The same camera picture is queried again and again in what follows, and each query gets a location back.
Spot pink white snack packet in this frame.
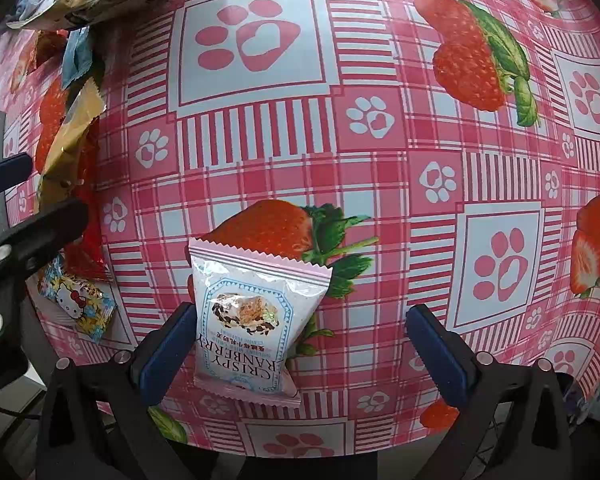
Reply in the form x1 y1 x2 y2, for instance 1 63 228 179
187 238 334 408

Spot gold snack packet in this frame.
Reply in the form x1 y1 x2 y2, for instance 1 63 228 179
36 82 106 211

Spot pink strawberry print tablecloth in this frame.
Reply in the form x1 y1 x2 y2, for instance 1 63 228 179
0 0 600 461

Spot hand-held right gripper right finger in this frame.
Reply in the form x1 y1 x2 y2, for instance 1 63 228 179
405 304 576 480

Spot light blue snack packet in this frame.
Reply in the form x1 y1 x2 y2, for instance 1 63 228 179
61 27 106 92

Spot red snack packet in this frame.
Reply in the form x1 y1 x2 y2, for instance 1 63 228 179
62 125 110 282

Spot cartoon cat candy packet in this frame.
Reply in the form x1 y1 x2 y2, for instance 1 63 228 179
37 255 117 345

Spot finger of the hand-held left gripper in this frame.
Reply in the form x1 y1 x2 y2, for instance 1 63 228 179
0 154 33 188
0 197 90 361

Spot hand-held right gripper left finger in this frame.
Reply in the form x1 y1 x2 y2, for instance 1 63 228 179
36 301 221 480

